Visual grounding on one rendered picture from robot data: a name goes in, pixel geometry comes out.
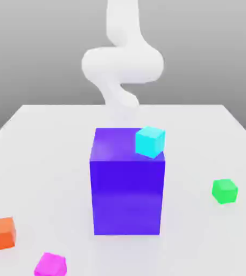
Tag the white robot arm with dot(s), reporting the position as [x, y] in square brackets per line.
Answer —
[122, 62]

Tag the small cyan cube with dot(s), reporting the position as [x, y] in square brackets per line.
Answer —
[149, 142]

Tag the small green cube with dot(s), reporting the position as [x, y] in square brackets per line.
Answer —
[224, 191]

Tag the small magenta cube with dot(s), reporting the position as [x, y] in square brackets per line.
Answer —
[50, 265]

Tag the small orange cube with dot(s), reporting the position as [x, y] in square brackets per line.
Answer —
[1, 234]

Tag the large purple box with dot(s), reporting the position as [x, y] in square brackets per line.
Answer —
[127, 194]

